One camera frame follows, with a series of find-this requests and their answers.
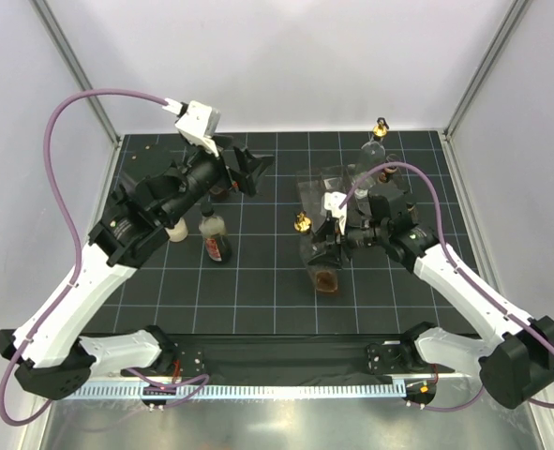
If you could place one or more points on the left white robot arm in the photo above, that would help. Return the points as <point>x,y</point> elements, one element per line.
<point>155,189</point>

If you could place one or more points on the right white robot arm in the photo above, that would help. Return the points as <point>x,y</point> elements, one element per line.
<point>424,254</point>

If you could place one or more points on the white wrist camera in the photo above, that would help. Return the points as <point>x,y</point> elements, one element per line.
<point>197,123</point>
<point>333,202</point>

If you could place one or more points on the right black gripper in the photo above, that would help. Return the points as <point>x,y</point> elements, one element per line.
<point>328,228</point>

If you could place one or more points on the right aluminium frame post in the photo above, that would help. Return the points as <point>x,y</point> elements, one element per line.
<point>506,29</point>

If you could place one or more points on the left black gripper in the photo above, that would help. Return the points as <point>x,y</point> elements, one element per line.
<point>248,172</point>

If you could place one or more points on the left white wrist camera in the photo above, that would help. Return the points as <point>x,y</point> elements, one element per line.
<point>197,123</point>

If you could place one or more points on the aluminium frame post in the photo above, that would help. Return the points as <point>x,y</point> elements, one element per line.
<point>506,29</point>
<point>61,43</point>

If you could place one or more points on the aluminium front rail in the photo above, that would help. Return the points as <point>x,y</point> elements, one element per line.
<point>521,354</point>

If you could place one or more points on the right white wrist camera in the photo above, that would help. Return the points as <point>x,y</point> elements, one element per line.
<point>333,202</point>

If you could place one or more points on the glass oil bottle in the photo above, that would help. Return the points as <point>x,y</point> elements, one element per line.
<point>219,194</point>
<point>324,279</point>
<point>372,153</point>

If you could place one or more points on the white slotted cable duct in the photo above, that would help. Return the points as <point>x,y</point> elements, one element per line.
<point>140,390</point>

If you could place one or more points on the dark sauce bottle red label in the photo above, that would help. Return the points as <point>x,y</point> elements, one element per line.
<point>213,230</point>

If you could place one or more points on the black grid mat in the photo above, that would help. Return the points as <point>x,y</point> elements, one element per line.
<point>264,287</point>

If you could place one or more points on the clear acrylic organizer tray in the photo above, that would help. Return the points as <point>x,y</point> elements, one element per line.
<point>385,203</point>

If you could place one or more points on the left aluminium frame post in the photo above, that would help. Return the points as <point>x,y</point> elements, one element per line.
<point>61,43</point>

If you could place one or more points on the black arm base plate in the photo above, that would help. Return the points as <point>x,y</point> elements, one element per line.
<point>297,360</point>

